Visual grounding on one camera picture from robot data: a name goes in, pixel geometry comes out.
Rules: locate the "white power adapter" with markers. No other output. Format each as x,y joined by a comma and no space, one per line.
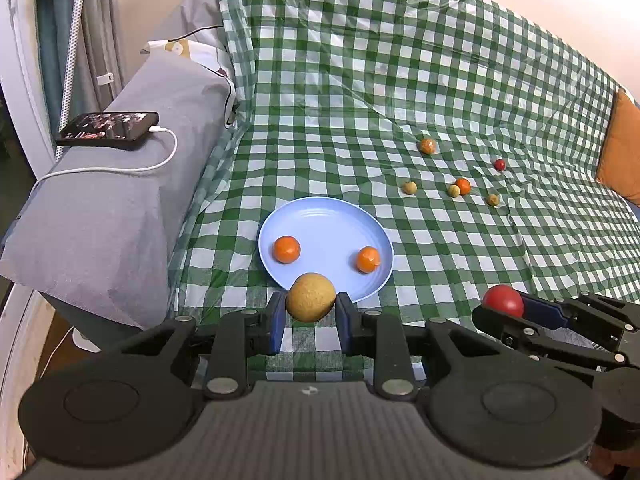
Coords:
85,341

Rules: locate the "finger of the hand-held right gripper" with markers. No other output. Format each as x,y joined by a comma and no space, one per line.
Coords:
505,328
545,312

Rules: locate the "tan longan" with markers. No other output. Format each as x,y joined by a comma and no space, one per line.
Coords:
493,200
310,296
410,187
453,191

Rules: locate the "grey bed sheet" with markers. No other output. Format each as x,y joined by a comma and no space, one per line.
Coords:
192,15

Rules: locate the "black smartphone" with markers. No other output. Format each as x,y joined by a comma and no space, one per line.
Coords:
105,127

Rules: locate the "orange cushion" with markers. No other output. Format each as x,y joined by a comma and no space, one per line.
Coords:
622,150

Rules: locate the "red cherry tomato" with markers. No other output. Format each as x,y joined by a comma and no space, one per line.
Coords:
503,301
499,164

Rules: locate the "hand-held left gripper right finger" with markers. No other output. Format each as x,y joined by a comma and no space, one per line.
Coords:
344,324

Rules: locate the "grey teal curtain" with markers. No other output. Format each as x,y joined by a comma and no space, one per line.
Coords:
100,20

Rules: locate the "plastic-wrapped orange tangerine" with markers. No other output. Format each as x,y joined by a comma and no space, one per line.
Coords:
427,146

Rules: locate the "small orange tangerine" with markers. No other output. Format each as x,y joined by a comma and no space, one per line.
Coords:
464,185
368,259
286,249

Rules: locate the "green white checkered tablecloth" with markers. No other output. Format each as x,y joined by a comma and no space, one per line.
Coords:
350,85

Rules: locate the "speckled white pole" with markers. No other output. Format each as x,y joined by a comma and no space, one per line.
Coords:
74,35

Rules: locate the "grey bolster cushion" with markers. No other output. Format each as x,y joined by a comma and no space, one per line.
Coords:
125,210

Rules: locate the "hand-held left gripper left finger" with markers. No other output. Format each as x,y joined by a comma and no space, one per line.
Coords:
276,324

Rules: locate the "white brown patterned pillow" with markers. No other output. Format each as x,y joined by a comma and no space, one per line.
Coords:
200,55

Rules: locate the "light blue plate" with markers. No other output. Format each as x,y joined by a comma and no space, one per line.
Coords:
325,225

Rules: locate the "small white clip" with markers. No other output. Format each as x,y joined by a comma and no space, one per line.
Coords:
105,79

